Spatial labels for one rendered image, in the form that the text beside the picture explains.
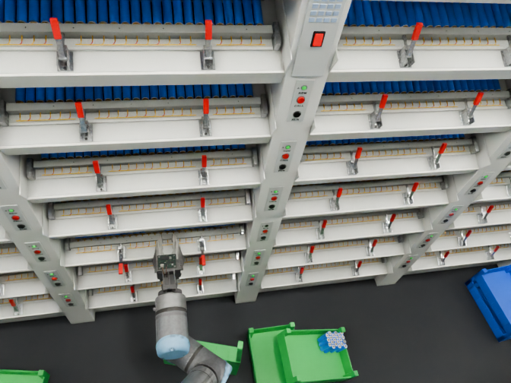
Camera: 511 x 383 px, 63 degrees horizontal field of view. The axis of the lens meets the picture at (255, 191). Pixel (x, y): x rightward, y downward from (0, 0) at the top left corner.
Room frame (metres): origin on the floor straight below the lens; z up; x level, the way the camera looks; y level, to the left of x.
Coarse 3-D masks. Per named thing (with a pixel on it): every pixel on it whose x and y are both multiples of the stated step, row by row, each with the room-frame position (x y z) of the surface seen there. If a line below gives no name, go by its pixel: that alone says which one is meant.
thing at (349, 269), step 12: (312, 264) 0.89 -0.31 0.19; (324, 264) 0.91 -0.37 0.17; (336, 264) 0.92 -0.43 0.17; (348, 264) 0.93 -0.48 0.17; (360, 264) 0.92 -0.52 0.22; (372, 264) 0.97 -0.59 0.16; (384, 264) 0.98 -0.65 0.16; (264, 276) 0.80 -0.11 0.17; (276, 276) 0.81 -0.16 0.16; (288, 276) 0.83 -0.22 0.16; (300, 276) 0.82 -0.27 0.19; (312, 276) 0.85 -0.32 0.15; (324, 276) 0.86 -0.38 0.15; (336, 276) 0.88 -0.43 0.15; (348, 276) 0.89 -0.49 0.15; (360, 276) 0.90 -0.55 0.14
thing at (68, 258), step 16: (240, 224) 0.77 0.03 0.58; (64, 240) 0.59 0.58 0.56; (80, 240) 0.60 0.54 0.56; (192, 240) 0.70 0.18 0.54; (208, 240) 0.71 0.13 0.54; (224, 240) 0.72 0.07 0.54; (240, 240) 0.74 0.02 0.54; (64, 256) 0.54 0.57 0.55; (80, 256) 0.56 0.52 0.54; (96, 256) 0.57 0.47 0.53; (112, 256) 0.58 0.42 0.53; (128, 256) 0.59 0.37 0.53; (144, 256) 0.61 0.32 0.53
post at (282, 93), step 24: (288, 0) 0.79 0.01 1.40; (288, 24) 0.76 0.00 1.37; (336, 48) 0.75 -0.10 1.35; (288, 72) 0.72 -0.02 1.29; (288, 96) 0.72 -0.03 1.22; (312, 96) 0.74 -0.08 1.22; (312, 120) 0.75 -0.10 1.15; (264, 144) 0.76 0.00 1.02; (264, 168) 0.72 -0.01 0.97; (264, 192) 0.72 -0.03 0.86; (288, 192) 0.75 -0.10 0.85; (264, 216) 0.73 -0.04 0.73; (264, 264) 0.74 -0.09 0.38; (240, 288) 0.72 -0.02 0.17
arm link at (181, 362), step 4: (192, 340) 0.37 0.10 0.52; (192, 344) 0.36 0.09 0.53; (196, 344) 0.36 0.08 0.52; (200, 344) 0.37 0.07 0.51; (192, 348) 0.35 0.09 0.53; (196, 348) 0.35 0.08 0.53; (192, 352) 0.33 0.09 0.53; (184, 356) 0.32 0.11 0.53; (188, 356) 0.32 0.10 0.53; (168, 360) 0.31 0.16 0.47; (172, 360) 0.31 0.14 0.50; (176, 360) 0.31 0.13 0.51; (180, 360) 0.31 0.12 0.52; (184, 360) 0.31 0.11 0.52; (188, 360) 0.31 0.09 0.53; (176, 364) 0.30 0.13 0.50; (180, 364) 0.30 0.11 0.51; (184, 364) 0.30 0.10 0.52; (180, 368) 0.29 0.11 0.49; (184, 368) 0.29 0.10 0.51
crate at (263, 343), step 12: (288, 324) 0.65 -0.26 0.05; (252, 336) 0.59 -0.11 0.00; (264, 336) 0.60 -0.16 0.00; (276, 336) 0.61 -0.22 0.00; (252, 348) 0.54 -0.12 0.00; (264, 348) 0.55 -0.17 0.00; (276, 348) 0.56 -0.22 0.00; (252, 360) 0.47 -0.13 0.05; (264, 360) 0.50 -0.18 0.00; (276, 360) 0.51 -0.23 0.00; (264, 372) 0.45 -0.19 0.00; (276, 372) 0.46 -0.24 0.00
